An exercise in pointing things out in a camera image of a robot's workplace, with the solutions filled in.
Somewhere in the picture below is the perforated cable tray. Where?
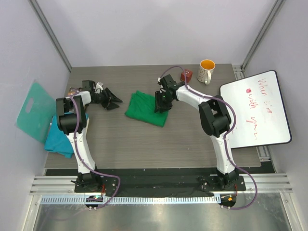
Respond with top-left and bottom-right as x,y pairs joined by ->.
40,194 -> 221,205

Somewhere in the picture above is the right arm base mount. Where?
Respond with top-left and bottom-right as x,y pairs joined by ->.
197,175 -> 246,192

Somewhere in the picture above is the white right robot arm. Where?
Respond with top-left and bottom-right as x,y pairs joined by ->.
154,75 -> 235,190

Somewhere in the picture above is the blue t shirt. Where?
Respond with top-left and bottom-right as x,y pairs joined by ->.
45,114 -> 90,158

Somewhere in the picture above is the white mug orange inside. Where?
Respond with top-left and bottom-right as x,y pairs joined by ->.
197,59 -> 216,85

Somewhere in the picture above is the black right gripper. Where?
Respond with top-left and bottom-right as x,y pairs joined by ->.
156,90 -> 175,113

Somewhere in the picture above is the brown book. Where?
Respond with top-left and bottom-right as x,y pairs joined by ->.
67,87 -> 82,96

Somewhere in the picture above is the white whiteboard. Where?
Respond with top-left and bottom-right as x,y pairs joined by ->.
220,70 -> 292,148

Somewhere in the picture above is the red cube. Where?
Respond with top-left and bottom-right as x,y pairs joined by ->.
180,69 -> 193,83

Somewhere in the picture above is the green t shirt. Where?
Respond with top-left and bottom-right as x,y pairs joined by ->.
125,90 -> 168,127

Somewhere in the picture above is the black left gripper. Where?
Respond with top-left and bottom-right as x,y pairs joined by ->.
92,88 -> 122,110

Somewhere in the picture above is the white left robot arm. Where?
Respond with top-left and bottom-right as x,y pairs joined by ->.
56,80 -> 123,174

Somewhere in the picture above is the teal plastic cutting board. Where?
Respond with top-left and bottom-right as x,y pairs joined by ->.
16,82 -> 56,143

